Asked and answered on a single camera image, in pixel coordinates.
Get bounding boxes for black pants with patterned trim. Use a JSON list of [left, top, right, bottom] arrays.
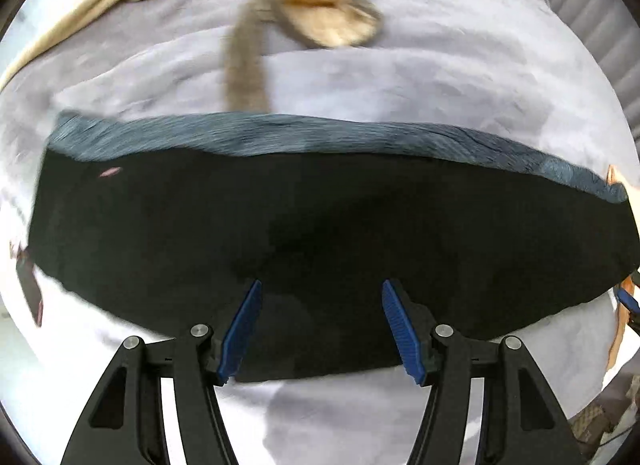
[[27, 112, 639, 381]]

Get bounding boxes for peach folded cloth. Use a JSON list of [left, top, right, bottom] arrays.
[[606, 165, 629, 192]]

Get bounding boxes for red smartphone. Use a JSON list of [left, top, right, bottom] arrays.
[[15, 246, 43, 327]]

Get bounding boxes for lavender embossed bed blanket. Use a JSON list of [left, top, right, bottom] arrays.
[[1, 0, 639, 464]]

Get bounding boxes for grey padded headboard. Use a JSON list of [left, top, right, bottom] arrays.
[[549, 0, 639, 140]]

